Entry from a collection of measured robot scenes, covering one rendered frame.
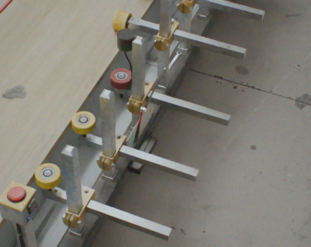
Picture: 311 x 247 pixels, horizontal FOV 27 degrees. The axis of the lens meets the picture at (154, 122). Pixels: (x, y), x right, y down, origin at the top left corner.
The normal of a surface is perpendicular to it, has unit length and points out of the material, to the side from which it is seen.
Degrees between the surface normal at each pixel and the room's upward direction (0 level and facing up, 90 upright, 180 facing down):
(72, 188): 90
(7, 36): 0
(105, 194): 0
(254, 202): 0
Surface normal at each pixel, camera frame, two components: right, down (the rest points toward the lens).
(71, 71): 0.03, -0.68
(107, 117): -0.37, 0.67
